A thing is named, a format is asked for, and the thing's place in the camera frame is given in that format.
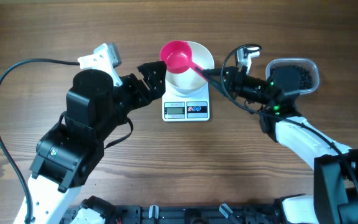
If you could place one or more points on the black beans in container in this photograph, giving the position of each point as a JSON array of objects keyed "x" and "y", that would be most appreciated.
[{"x": 306, "y": 81}]

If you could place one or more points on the white bowl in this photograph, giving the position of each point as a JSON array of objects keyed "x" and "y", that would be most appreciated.
[{"x": 190, "y": 80}]

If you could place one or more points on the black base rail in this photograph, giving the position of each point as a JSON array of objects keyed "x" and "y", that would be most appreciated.
[{"x": 248, "y": 214}]

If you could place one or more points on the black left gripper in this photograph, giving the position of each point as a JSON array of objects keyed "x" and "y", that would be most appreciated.
[{"x": 157, "y": 89}]

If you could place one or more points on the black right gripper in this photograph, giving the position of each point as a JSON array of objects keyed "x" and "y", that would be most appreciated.
[{"x": 234, "y": 79}]

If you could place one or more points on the white digital kitchen scale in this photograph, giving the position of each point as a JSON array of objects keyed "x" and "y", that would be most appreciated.
[{"x": 185, "y": 107}]

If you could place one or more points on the pink plastic measuring scoop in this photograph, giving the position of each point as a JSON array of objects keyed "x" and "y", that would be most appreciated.
[{"x": 178, "y": 57}]

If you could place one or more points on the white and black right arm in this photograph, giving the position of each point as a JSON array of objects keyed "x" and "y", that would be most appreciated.
[{"x": 335, "y": 165}]

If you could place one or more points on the clear plastic container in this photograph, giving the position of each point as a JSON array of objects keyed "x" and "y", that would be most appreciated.
[{"x": 308, "y": 69}]

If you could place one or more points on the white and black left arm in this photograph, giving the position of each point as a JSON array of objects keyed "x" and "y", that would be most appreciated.
[{"x": 72, "y": 148}]

